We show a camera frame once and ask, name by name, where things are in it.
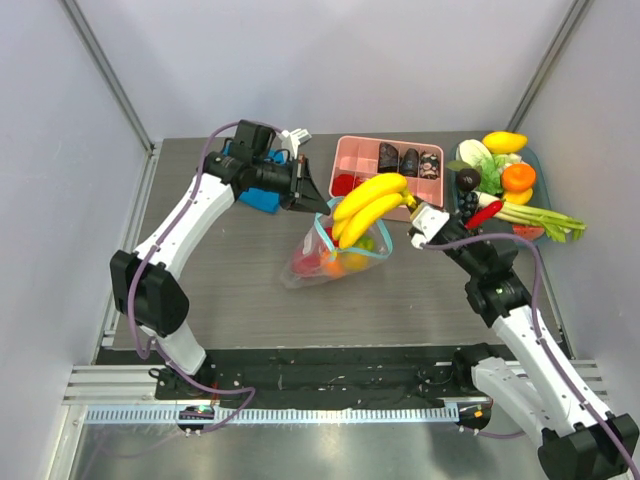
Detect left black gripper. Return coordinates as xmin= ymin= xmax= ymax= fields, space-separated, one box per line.
xmin=252 ymin=154 xmax=330 ymax=215

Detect red chili pepper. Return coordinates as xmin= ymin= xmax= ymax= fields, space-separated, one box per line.
xmin=465 ymin=200 xmax=504 ymax=230

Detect yellow banana bunch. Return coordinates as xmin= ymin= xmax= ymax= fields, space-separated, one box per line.
xmin=332 ymin=173 xmax=417 ymax=250

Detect clear zip top bag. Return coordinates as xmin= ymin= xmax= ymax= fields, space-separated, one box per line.
xmin=281 ymin=213 xmax=393 ymax=289

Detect red apple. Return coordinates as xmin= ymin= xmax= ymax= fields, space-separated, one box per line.
xmin=291 ymin=227 xmax=336 ymax=278

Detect orange fruit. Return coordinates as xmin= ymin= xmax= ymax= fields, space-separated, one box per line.
xmin=320 ymin=251 xmax=346 ymax=279

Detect green yellow mango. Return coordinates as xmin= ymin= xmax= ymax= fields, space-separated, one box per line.
xmin=341 ymin=235 xmax=375 ymax=273

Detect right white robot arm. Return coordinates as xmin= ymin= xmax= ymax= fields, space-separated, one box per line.
xmin=409 ymin=200 xmax=639 ymax=479

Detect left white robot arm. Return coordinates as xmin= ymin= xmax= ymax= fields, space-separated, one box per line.
xmin=110 ymin=152 xmax=330 ymax=399

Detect teal fruit tray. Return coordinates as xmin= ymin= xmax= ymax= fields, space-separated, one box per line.
xmin=449 ymin=142 xmax=554 ymax=246

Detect red item in tray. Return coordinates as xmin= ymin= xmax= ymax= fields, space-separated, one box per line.
xmin=331 ymin=173 xmax=356 ymax=197

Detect blue folded cloth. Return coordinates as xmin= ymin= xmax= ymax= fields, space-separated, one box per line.
xmin=220 ymin=137 xmax=290 ymax=214

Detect watermelon slice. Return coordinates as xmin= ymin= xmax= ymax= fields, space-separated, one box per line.
xmin=512 ymin=224 xmax=545 ymax=242

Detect dark grape bunch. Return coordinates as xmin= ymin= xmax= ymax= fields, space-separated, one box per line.
xmin=457 ymin=191 xmax=479 ymax=220

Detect white leek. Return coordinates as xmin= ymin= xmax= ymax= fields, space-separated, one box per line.
xmin=477 ymin=192 xmax=505 ymax=208

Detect pink compartment tray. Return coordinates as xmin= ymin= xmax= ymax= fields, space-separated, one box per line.
xmin=329 ymin=136 xmax=445 ymax=207

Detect yellow lemon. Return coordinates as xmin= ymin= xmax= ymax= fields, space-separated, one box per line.
xmin=503 ymin=188 xmax=534 ymax=205

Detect dark avocado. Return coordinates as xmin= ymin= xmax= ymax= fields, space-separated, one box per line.
xmin=455 ymin=168 xmax=482 ymax=192

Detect green celery stalks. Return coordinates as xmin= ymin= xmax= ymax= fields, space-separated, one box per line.
xmin=497 ymin=202 xmax=587 ymax=243

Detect dark patterned roll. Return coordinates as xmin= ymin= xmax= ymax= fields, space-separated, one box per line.
xmin=398 ymin=148 xmax=421 ymax=178
xmin=377 ymin=142 xmax=400 ymax=173

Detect white cabbage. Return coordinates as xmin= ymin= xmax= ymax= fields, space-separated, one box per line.
xmin=456 ymin=139 xmax=493 ymax=167

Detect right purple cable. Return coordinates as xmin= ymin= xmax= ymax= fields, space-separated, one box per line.
xmin=424 ymin=232 xmax=640 ymax=480

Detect purple cable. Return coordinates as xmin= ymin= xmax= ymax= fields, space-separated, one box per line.
xmin=127 ymin=121 xmax=284 ymax=434
xmin=424 ymin=232 xmax=640 ymax=480

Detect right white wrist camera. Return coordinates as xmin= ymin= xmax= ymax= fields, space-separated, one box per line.
xmin=409 ymin=202 xmax=450 ymax=249

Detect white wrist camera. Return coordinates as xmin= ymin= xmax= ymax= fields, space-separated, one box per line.
xmin=409 ymin=202 xmax=450 ymax=249
xmin=277 ymin=128 xmax=312 ymax=158

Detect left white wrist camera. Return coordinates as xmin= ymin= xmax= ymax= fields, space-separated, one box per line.
xmin=277 ymin=128 xmax=312 ymax=158

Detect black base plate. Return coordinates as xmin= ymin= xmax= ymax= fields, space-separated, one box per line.
xmin=149 ymin=346 xmax=481 ymax=410

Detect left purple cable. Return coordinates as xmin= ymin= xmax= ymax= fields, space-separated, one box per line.
xmin=127 ymin=121 xmax=284 ymax=434

